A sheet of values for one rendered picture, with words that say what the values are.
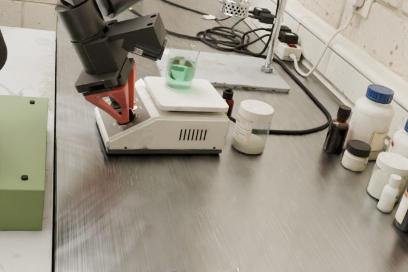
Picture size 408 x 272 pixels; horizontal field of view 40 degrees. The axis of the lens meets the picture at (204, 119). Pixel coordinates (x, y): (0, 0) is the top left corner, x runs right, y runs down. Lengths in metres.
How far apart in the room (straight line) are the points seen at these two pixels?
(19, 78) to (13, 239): 0.49
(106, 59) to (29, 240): 0.27
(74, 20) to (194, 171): 0.29
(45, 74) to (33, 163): 0.45
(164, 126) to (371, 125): 0.38
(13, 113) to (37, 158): 0.13
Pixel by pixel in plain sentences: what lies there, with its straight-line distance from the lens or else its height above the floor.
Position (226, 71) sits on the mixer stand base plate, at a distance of 1.31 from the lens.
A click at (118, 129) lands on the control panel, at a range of 0.89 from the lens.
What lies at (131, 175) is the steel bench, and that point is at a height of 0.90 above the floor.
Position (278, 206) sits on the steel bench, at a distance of 0.86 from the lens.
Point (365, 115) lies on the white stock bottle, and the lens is 1.05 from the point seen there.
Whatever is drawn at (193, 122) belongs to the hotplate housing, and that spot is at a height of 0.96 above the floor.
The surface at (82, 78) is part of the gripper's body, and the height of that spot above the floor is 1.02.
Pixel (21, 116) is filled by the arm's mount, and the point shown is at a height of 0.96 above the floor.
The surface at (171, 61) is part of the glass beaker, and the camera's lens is 0.93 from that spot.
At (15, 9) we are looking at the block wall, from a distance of 3.36.
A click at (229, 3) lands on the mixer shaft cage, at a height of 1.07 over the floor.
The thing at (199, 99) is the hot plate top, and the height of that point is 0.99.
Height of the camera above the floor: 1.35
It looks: 25 degrees down
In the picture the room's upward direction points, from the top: 11 degrees clockwise
